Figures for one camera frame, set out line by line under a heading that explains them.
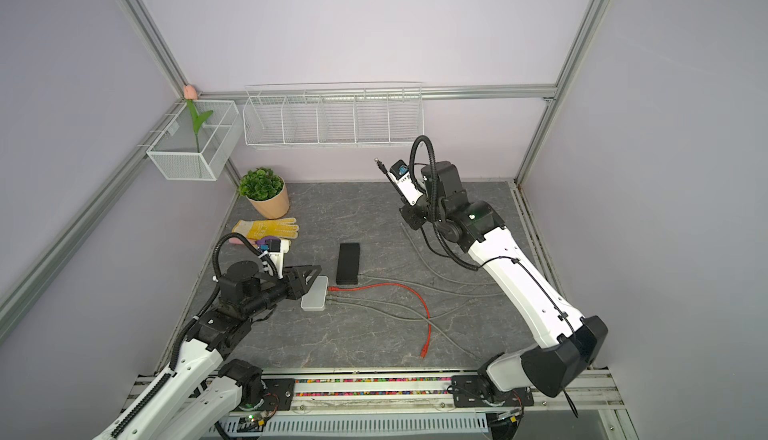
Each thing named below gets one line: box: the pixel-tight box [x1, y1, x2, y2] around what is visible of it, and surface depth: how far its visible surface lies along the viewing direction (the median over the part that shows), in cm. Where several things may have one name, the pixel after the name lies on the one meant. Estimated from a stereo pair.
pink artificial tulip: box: [183, 84, 213, 153], surface depth 92 cm
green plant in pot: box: [239, 167, 289, 220], surface depth 104 cm
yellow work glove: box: [232, 217, 299, 240], surface depth 110 cm
